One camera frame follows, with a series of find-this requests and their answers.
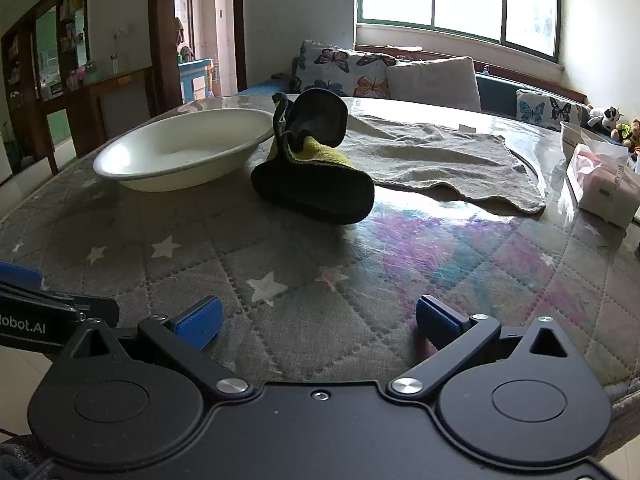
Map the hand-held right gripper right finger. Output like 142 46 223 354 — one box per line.
386 295 583 402

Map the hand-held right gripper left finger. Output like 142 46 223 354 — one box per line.
60 296 255 401

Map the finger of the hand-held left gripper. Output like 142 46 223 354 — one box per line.
0 260 121 332

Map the yellow and black cleaning cloth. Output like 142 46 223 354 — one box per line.
250 88 376 226

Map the small white patterned bowl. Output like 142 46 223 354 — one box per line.
560 121 608 163

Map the grey towel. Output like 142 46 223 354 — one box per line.
337 114 547 216

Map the dark wooden cabinet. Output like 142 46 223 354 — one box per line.
0 0 156 181

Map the pink tissue pack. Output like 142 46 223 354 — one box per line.
565 142 640 228

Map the blue sofa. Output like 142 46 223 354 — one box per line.
235 55 588 126

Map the small butterfly print pillow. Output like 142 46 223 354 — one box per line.
515 89 586 131

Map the plain white pillow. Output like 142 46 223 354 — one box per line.
385 56 483 113

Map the blue kitchen cabinet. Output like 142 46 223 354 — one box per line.
179 59 216 103

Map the black and white cow plush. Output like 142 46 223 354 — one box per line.
587 106 621 136

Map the brown and green plush toy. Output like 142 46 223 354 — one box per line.
612 119 640 152

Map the large butterfly print pillow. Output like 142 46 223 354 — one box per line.
294 40 401 100

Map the wooden door frame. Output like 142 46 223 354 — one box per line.
147 0 248 121

